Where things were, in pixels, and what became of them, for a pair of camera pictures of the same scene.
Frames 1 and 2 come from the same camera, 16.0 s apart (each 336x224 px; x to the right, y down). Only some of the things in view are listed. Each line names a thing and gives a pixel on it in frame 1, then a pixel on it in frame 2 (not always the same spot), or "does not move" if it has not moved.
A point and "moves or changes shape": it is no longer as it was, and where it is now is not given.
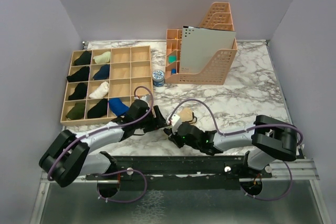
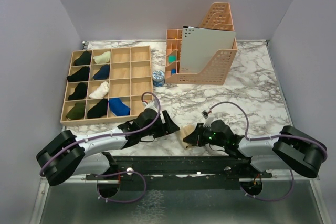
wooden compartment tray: [102, 83] does not move
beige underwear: [187, 115] moves or changes shape
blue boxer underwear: [117, 107] does not move
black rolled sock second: [82, 75] does not move
